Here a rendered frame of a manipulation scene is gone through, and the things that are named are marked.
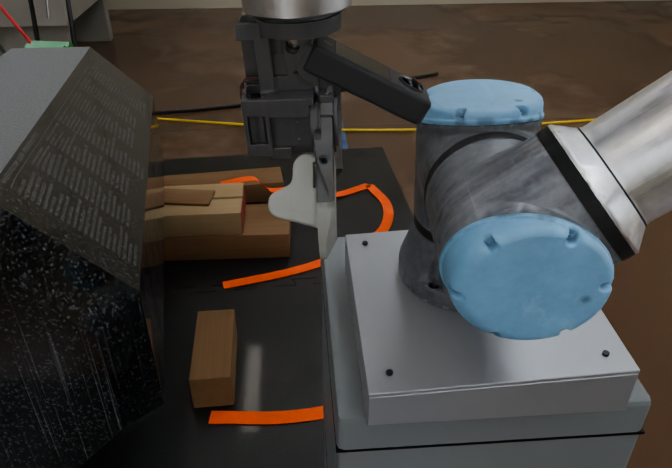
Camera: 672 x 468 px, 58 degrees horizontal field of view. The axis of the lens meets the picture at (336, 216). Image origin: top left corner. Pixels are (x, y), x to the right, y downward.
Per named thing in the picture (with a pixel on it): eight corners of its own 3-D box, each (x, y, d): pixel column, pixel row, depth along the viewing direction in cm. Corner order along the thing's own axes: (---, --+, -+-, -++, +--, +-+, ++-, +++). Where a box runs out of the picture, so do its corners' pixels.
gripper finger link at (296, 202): (272, 259, 54) (271, 158, 55) (337, 258, 54) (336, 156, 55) (265, 260, 51) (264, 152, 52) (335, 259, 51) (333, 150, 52)
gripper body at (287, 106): (261, 129, 60) (245, 3, 53) (348, 126, 59) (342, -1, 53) (248, 165, 53) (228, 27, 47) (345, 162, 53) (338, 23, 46)
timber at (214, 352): (234, 405, 180) (230, 376, 173) (193, 408, 179) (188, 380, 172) (237, 335, 205) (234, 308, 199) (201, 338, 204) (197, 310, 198)
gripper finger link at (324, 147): (317, 205, 55) (316, 111, 55) (336, 205, 55) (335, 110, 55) (311, 201, 50) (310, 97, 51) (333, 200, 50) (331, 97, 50)
